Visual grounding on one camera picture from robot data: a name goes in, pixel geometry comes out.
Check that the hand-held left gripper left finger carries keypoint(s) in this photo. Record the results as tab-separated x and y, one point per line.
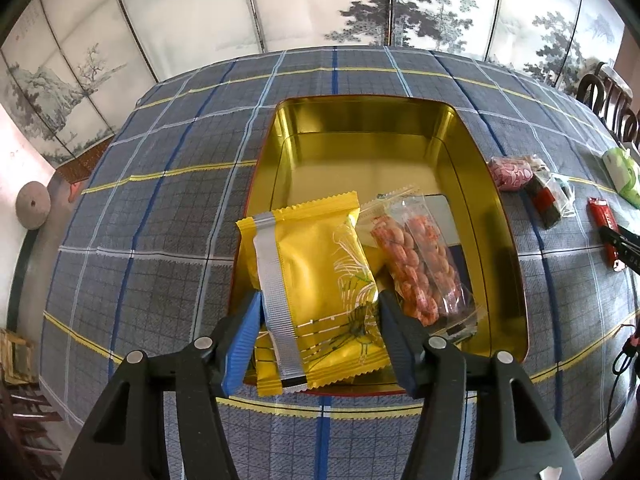
242	342

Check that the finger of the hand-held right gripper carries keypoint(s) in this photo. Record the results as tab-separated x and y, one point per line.
625	250

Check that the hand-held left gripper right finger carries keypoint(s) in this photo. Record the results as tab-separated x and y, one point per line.
400	345

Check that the red snack packet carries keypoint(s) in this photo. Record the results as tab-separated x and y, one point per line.
602	215

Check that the clear packet of peanuts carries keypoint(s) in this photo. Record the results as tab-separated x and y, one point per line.
420	260

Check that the clear packet dark snack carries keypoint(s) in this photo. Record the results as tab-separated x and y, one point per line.
550	197

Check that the yellow packet with silver strip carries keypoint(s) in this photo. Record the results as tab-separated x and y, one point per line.
315	270

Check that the grey navy snack packet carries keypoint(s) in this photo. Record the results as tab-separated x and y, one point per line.
445	220

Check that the pink patterned snack packet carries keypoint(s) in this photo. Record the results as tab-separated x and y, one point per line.
510	174

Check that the red tin box gold interior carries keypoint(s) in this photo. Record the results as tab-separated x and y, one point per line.
360	160

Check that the green tissue pack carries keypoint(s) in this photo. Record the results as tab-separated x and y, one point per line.
625	175

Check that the dark wooden chair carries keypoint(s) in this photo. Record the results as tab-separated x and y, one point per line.
612	100

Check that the blue plaid tablecloth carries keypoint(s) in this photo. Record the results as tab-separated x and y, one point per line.
150	210

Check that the wooden rack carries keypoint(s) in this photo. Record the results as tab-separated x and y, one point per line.
25	400

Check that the round wooden disc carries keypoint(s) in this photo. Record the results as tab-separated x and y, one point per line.
32	205

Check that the painted folding screen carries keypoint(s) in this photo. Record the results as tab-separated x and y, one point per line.
200	5

